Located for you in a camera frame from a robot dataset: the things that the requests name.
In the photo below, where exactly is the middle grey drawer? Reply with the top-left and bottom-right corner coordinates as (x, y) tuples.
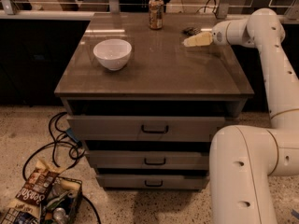
(86, 150), (209, 170)

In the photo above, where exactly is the top grey drawer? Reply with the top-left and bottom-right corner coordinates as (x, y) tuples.
(67, 116), (238, 142)

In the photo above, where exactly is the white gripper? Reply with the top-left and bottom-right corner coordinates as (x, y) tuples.
(183, 21), (231, 47)

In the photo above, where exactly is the black floor cable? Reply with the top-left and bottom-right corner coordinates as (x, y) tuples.
(21, 111), (103, 224)

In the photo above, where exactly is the silver can in basket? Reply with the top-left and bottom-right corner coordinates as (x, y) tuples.
(53, 207), (68, 224)

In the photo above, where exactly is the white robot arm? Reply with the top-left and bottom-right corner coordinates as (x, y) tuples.
(183, 8), (299, 224)

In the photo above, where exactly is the grey drawer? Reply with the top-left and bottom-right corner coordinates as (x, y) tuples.
(96, 174), (208, 190)
(67, 116), (238, 142)
(86, 150), (209, 170)

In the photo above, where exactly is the grey three-drawer cabinet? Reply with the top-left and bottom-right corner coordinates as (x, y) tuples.
(55, 13), (253, 178)

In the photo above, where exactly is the brown snack chip bag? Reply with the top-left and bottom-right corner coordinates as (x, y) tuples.
(7, 159), (64, 218)

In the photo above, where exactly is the orange soda can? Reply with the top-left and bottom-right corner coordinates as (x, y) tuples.
(149, 0), (164, 30)

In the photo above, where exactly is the white ceramic bowl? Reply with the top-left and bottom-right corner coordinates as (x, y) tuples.
(93, 39), (132, 71)

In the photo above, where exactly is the bottom grey drawer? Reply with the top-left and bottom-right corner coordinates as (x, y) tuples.
(96, 174), (208, 190)

